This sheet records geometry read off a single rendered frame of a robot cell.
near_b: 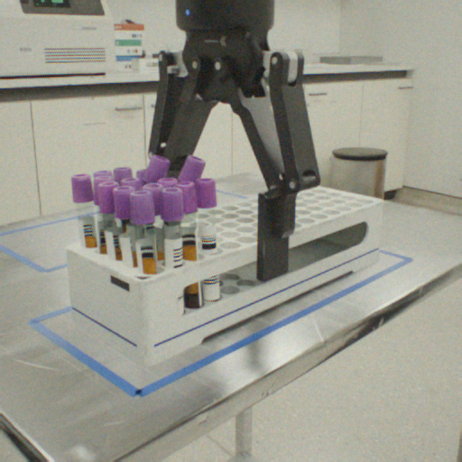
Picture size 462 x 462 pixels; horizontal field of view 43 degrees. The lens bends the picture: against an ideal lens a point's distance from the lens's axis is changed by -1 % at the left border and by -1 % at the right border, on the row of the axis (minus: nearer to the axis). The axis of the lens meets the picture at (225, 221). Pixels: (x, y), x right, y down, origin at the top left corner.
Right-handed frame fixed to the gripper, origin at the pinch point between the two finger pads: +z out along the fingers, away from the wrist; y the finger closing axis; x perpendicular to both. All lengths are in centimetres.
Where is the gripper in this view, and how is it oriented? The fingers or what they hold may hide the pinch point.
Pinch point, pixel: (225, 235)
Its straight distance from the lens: 49.4
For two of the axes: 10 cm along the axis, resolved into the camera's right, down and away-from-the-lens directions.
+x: -7.1, 2.0, -6.7
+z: 0.0, 9.6, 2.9
